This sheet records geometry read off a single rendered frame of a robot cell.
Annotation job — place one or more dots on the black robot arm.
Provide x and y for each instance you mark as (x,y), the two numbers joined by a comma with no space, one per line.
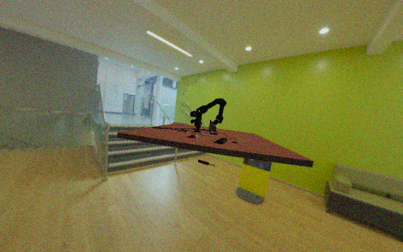
(202,109)

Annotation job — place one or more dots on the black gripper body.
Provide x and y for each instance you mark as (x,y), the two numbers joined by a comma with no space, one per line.
(198,121)

